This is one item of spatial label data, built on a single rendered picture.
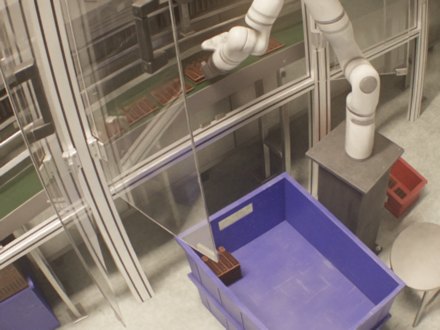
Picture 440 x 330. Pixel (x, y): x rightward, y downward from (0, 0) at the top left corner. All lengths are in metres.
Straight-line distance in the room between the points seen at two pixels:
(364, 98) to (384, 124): 1.16
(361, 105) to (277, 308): 0.66
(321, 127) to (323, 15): 0.80
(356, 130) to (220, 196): 0.90
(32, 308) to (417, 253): 1.42
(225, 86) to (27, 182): 0.71
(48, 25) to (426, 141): 1.93
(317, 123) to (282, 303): 0.67
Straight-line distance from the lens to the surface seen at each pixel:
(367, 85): 1.34
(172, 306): 1.90
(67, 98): 1.24
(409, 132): 2.52
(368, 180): 1.48
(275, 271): 1.67
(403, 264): 1.67
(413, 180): 2.17
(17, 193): 1.53
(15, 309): 1.81
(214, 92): 1.60
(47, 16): 1.13
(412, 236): 1.75
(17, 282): 1.70
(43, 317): 1.89
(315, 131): 1.91
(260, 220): 1.70
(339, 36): 1.24
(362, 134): 1.46
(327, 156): 1.54
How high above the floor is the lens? 1.62
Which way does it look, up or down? 45 degrees down
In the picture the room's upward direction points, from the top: 7 degrees counter-clockwise
